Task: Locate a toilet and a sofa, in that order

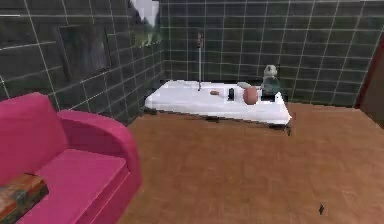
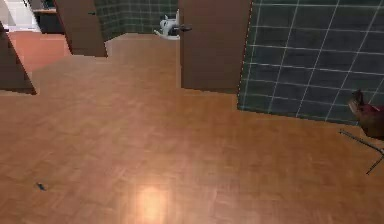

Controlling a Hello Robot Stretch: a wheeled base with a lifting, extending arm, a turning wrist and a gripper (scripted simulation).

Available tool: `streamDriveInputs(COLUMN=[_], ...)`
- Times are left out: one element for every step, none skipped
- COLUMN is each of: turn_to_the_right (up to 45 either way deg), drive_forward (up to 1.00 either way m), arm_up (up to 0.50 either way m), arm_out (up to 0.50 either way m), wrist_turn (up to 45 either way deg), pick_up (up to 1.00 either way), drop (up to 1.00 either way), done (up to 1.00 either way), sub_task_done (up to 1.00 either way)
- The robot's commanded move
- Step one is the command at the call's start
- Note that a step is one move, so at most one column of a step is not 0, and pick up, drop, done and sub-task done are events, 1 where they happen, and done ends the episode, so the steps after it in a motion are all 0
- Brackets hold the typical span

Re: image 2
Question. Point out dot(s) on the brown room door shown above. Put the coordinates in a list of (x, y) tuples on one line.
[(83, 28), (213, 43), (11, 66)]

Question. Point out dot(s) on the small dark floor object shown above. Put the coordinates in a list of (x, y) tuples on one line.
[(41, 186)]

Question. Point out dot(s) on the white toilet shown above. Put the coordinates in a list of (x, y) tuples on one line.
[(166, 26)]

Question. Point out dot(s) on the dark wooden cabinet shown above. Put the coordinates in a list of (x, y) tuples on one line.
[(48, 20)]

